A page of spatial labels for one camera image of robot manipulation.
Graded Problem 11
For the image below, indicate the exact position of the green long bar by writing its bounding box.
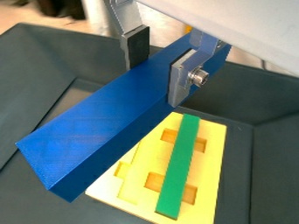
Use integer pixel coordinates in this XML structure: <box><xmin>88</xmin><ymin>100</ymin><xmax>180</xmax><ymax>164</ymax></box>
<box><xmin>154</xmin><ymin>115</ymin><xmax>200</xmax><ymax>220</ymax></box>

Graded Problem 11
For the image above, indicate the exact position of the yellow slotted board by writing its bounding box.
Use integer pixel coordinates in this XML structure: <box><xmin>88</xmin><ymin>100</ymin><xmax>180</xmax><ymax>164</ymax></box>
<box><xmin>85</xmin><ymin>113</ymin><xmax>227</xmax><ymax>224</ymax></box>

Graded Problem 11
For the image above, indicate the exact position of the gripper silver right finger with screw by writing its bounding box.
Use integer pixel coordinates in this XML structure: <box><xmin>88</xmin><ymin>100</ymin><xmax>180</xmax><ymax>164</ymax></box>
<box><xmin>168</xmin><ymin>29</ymin><xmax>220</xmax><ymax>108</ymax></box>

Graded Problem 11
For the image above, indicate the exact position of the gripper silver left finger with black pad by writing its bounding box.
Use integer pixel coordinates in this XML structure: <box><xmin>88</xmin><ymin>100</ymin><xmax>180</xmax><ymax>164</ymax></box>
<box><xmin>104</xmin><ymin>0</ymin><xmax>149</xmax><ymax>69</ymax></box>

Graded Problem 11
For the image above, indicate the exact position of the blue long bar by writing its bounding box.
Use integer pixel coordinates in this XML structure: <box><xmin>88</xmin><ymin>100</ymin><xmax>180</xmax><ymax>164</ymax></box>
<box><xmin>14</xmin><ymin>31</ymin><xmax>232</xmax><ymax>203</ymax></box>

